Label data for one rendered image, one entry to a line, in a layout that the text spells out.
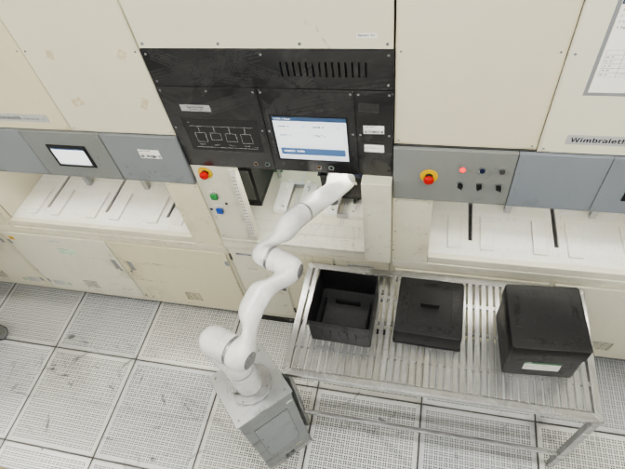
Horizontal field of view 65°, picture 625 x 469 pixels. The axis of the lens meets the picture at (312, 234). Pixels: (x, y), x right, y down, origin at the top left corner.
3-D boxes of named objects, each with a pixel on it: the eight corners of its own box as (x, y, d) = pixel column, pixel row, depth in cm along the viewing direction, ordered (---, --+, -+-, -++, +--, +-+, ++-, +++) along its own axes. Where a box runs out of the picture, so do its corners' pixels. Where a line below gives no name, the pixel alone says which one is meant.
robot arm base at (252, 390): (240, 414, 206) (230, 399, 192) (220, 379, 217) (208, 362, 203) (278, 388, 211) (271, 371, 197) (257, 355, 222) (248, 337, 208)
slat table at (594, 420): (303, 425, 275) (281, 373, 216) (323, 329, 310) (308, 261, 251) (551, 468, 247) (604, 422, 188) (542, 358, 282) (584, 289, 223)
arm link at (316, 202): (313, 192, 191) (350, 166, 213) (289, 208, 202) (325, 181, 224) (326, 211, 192) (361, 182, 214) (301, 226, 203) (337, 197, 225)
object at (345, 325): (323, 288, 240) (319, 268, 227) (379, 295, 234) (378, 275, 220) (311, 338, 224) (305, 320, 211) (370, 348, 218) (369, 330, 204)
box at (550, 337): (499, 373, 204) (511, 347, 184) (494, 313, 221) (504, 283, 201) (573, 379, 199) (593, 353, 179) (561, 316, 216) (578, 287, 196)
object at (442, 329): (392, 341, 218) (392, 328, 208) (399, 286, 236) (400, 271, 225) (459, 352, 212) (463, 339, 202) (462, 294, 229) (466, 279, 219)
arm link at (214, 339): (242, 386, 194) (227, 362, 176) (206, 365, 202) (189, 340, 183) (259, 361, 200) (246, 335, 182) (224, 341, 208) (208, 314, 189)
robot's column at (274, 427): (270, 472, 262) (236, 430, 203) (246, 428, 278) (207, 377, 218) (312, 440, 269) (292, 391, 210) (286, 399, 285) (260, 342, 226)
